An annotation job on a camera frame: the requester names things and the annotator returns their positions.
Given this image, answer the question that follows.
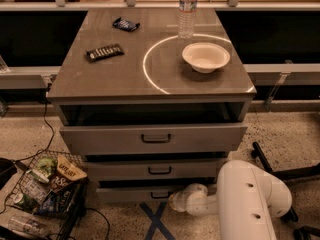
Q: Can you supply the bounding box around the grey drawer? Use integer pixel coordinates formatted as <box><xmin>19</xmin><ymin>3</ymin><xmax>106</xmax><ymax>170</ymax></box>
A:
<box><xmin>84</xmin><ymin>158</ymin><xmax>226</xmax><ymax>181</ymax></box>
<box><xmin>96</xmin><ymin>185</ymin><xmax>185</xmax><ymax>203</ymax></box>
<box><xmin>60</xmin><ymin>123</ymin><xmax>247</xmax><ymax>155</ymax></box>

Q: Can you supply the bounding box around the grey drawer cabinet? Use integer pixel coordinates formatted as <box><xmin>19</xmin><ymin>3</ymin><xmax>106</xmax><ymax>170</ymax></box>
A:
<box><xmin>49</xmin><ymin>8</ymin><xmax>256</xmax><ymax>202</ymax></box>

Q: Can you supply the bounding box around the dark blue snack packet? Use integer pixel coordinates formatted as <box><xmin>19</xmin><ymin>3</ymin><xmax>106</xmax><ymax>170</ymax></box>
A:
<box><xmin>113</xmin><ymin>17</ymin><xmax>140</xmax><ymax>32</ymax></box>

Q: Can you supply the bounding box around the green snack bag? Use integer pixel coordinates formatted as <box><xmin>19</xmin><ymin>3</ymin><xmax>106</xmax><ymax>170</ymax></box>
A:
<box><xmin>36</xmin><ymin>157</ymin><xmax>57</xmax><ymax>179</ymax></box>

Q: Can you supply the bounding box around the clear plastic water bottle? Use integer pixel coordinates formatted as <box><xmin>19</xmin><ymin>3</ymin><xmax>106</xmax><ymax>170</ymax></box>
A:
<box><xmin>178</xmin><ymin>0</ymin><xmax>197</xmax><ymax>39</ymax></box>

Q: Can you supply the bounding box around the tan chip bag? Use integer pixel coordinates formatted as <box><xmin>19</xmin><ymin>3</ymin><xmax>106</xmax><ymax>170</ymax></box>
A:
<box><xmin>57</xmin><ymin>155</ymin><xmax>87</xmax><ymax>181</ymax></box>

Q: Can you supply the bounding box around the black chocolate bar wrapper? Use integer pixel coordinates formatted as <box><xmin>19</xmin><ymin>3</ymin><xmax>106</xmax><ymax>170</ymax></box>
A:
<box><xmin>85</xmin><ymin>44</ymin><xmax>124</xmax><ymax>62</ymax></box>

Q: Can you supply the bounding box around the green can in basket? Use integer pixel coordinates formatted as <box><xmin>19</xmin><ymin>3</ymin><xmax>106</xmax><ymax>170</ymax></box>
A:
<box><xmin>13</xmin><ymin>193</ymin><xmax>37</xmax><ymax>212</ymax></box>

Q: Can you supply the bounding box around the white paper bowl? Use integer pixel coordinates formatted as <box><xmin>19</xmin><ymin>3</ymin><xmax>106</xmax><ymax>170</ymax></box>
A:
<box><xmin>182</xmin><ymin>42</ymin><xmax>231</xmax><ymax>73</ymax></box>

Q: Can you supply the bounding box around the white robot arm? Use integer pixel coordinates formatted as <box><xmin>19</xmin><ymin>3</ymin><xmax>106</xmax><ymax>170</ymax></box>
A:
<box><xmin>169</xmin><ymin>160</ymin><xmax>292</xmax><ymax>240</ymax></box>

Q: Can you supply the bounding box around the black power cable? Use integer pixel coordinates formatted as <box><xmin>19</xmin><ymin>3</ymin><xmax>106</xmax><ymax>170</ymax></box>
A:
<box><xmin>0</xmin><ymin>83</ymin><xmax>111</xmax><ymax>240</ymax></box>

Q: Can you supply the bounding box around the black chair base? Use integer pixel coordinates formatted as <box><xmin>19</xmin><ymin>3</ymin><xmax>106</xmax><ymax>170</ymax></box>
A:
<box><xmin>251</xmin><ymin>142</ymin><xmax>320</xmax><ymax>240</ymax></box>

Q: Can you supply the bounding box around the black wire basket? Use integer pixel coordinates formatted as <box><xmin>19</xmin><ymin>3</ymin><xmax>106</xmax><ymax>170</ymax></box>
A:
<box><xmin>7</xmin><ymin>150</ymin><xmax>87</xmax><ymax>240</ymax></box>

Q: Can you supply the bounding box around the plastic bottle on floor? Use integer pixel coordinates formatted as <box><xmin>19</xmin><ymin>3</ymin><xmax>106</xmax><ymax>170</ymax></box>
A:
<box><xmin>8</xmin><ymin>216</ymin><xmax>48</xmax><ymax>237</ymax></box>

